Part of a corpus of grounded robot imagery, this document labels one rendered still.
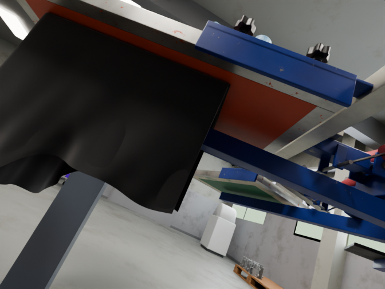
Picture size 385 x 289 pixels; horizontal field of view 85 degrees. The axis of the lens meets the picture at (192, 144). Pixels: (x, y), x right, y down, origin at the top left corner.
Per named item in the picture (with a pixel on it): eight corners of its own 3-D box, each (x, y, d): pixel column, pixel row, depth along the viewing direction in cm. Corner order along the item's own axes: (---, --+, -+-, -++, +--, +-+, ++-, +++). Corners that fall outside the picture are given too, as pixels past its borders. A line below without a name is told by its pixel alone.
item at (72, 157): (-94, 172, 37) (50, 11, 50) (-69, 175, 41) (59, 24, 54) (138, 288, 33) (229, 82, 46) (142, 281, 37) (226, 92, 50)
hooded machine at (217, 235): (198, 244, 663) (215, 201, 706) (215, 252, 672) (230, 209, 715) (205, 250, 593) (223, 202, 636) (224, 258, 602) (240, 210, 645)
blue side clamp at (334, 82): (194, 45, 39) (208, 19, 41) (193, 63, 44) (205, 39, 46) (351, 105, 37) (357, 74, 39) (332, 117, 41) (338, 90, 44)
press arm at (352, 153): (313, 146, 63) (316, 132, 65) (302, 152, 69) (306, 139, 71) (369, 169, 62) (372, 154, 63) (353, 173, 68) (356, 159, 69)
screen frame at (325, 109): (-12, -35, 45) (0, -46, 46) (95, 102, 100) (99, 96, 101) (350, 104, 38) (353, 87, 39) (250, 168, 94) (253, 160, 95)
